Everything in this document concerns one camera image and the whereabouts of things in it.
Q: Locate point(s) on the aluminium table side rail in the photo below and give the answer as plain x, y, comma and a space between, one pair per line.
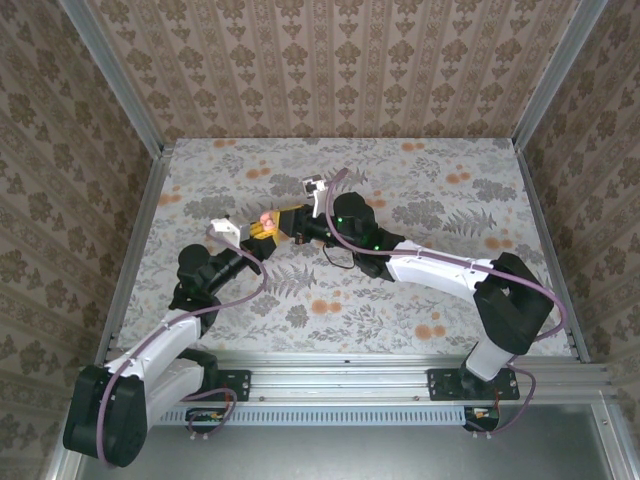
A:
536, 200
140, 240

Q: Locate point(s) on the floral patterned table cover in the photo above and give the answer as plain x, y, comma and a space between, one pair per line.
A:
350, 325

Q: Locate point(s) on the black mounting plate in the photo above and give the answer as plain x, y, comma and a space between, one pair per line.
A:
239, 385
442, 385

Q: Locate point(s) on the black controller board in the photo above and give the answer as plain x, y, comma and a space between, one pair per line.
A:
205, 419
482, 417

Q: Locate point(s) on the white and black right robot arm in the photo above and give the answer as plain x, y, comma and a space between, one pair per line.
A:
440, 270

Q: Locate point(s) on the aluminium frame post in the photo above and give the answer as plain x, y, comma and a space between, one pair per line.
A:
555, 75
115, 75

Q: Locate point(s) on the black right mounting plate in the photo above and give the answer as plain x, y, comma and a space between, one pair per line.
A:
442, 385

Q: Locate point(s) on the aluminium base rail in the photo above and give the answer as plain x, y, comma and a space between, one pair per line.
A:
340, 380

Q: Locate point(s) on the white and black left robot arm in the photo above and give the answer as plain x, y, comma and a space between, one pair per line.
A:
160, 345

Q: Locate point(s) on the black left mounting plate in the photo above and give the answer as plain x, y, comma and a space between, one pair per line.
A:
239, 385

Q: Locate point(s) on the pink round case lid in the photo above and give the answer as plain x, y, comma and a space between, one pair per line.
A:
268, 219

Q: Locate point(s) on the grey metal panel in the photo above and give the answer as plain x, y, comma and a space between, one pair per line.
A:
350, 455

